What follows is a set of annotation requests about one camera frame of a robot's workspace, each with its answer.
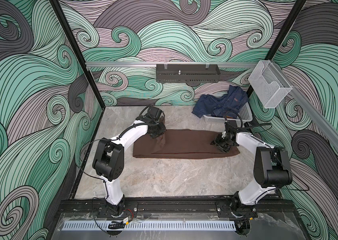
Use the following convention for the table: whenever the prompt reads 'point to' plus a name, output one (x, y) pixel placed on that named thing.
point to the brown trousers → (181, 143)
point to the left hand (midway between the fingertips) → (165, 130)
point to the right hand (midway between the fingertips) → (213, 144)
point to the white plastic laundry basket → (245, 113)
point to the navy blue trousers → (227, 106)
